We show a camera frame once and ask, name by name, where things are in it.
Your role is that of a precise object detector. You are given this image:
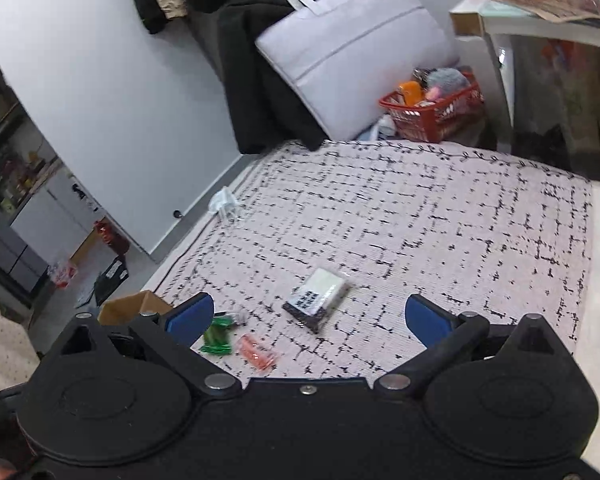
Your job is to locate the white padded storage bag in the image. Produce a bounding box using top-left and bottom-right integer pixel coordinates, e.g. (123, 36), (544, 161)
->
(255, 0), (462, 142)

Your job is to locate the black cable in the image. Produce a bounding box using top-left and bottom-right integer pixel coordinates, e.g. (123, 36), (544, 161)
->
(154, 210), (218, 288)

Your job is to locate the grey cabinet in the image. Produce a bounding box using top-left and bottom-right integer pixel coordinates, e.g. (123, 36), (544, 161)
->
(0, 185), (51, 306)

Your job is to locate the orange bottle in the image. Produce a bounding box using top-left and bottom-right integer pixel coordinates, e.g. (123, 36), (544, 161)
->
(399, 81), (426, 107)

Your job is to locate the white cabinet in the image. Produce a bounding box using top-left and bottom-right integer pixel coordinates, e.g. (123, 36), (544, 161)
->
(10, 160), (112, 272)

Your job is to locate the green snack packet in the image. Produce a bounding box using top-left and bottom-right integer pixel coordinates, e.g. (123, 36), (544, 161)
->
(199, 317), (233, 357)

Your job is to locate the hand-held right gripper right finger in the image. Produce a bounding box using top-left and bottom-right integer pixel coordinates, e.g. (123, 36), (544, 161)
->
(375, 294), (566, 401)

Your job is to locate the white table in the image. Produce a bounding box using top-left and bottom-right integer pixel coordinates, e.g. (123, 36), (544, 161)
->
(449, 0), (600, 186)

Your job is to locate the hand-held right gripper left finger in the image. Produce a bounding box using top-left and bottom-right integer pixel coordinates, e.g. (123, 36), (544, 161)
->
(55, 294), (243, 401)

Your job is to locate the black and white rice packet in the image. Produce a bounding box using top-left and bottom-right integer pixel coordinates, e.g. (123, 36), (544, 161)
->
(282, 266), (353, 335)

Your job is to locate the orange snack packet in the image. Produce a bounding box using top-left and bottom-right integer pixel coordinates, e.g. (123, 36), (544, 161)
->
(237, 334), (278, 372)

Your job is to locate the red and white plastic bag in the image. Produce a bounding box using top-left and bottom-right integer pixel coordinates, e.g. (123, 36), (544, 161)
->
(47, 260), (78, 289)

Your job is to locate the black coat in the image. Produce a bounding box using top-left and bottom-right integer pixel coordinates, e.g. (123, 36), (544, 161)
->
(217, 0), (331, 156)

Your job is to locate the red bottle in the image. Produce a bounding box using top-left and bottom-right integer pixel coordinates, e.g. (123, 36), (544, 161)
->
(94, 220), (131, 257)

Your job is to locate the grey fluffy item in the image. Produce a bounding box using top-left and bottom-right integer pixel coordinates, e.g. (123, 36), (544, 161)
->
(426, 66), (471, 97)

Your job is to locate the black checked white blanket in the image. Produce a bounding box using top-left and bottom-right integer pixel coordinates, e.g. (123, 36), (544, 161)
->
(152, 140), (596, 382)

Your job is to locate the cluttered shelf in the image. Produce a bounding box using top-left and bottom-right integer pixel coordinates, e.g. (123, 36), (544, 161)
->
(0, 105), (63, 211)

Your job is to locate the white dotted cloth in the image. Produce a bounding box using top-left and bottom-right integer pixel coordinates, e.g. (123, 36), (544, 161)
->
(0, 295), (43, 396)

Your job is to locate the orange plastic basket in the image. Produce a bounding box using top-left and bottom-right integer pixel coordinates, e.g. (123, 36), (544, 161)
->
(379, 72), (486, 143)

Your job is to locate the black box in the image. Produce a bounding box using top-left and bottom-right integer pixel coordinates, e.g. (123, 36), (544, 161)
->
(94, 255), (131, 307)

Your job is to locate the brown paper sheet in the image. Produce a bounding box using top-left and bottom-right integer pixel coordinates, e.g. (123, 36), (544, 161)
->
(484, 0), (600, 25)

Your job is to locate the brown cardboard box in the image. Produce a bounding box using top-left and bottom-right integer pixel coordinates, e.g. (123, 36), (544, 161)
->
(97, 290), (173, 327)

